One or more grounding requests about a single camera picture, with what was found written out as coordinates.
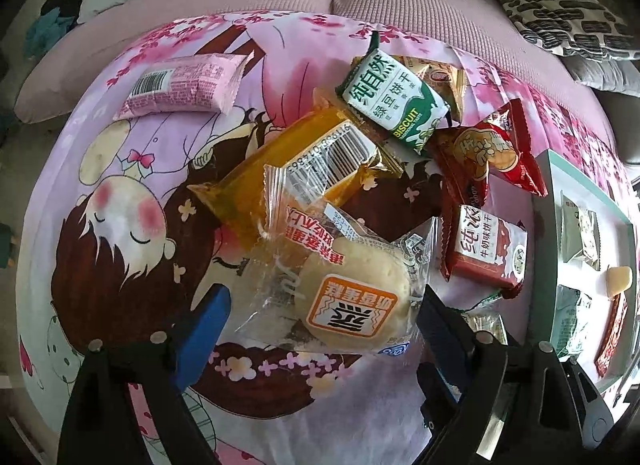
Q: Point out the white mushroom biscuit packet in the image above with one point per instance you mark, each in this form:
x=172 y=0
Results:
x=582 y=232

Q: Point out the red nut snack packet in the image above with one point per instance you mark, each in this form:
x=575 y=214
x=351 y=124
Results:
x=495 y=152

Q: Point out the orange snack packet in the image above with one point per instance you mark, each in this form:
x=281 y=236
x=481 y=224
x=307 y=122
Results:
x=250 y=180

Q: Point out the teal object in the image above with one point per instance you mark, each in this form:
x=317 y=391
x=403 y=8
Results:
x=5 y=242

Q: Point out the gold snack packet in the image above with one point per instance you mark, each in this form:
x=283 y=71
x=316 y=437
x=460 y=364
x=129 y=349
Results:
x=440 y=82

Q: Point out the small green and white packet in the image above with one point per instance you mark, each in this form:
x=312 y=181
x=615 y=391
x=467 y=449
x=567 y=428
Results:
x=487 y=317

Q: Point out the dark red biscuit packet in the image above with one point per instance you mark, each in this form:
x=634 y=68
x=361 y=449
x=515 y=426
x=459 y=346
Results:
x=485 y=250

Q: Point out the black and white patterned pillow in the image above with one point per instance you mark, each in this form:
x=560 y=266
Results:
x=565 y=15

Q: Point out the pink snack packet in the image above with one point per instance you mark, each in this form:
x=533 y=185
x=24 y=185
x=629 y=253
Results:
x=185 y=85

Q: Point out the red patterned cake packet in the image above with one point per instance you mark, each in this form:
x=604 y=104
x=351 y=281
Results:
x=612 y=335

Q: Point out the white box with teal rim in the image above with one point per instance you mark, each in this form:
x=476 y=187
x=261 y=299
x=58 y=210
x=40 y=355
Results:
x=545 y=225

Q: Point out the pink sofa seat cover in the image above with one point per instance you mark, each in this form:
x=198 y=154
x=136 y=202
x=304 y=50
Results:
x=440 y=10
x=210 y=0

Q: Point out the grey-green barcode snack packet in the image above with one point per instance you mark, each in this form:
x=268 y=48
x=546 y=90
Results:
x=572 y=322

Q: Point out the green and white biscuit packet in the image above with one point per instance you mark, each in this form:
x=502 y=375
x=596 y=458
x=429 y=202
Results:
x=390 y=95

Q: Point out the teal cloth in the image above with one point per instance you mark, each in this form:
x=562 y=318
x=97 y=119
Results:
x=42 y=32

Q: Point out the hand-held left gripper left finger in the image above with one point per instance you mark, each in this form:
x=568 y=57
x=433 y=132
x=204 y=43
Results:
x=202 y=340

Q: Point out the clear bun packet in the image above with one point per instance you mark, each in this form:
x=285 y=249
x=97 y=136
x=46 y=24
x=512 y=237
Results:
x=350 y=285

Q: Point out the pink cartoon printed blanket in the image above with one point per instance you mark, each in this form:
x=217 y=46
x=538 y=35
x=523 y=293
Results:
x=100 y=255

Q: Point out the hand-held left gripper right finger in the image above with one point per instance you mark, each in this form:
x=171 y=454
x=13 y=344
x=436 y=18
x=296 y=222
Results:
x=447 y=330

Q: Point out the clear jelly cup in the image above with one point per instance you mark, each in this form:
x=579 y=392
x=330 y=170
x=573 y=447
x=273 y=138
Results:
x=619 y=281

